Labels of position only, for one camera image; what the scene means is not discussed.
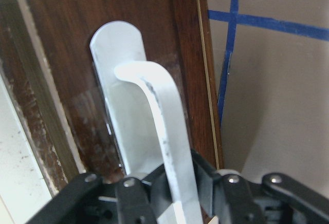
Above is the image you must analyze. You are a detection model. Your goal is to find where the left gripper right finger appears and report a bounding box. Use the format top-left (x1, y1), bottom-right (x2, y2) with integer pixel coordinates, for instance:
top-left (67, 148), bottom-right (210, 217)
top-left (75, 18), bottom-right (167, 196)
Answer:
top-left (191, 150), bottom-right (265, 223)

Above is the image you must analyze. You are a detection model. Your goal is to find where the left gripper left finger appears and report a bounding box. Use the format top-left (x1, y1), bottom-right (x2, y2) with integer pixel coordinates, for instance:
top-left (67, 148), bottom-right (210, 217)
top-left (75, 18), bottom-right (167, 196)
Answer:
top-left (115, 165), bottom-right (170, 223)

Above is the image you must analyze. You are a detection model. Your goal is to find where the white drawer handle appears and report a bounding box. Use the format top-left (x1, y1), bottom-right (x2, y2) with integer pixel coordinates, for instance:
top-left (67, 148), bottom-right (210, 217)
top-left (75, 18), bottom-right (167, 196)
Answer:
top-left (90, 21), bottom-right (203, 223)

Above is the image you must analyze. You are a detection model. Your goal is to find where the dark wooden drawer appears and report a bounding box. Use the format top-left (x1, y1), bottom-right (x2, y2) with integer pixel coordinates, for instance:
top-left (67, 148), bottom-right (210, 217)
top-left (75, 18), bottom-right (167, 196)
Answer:
top-left (1, 0), bottom-right (224, 195)

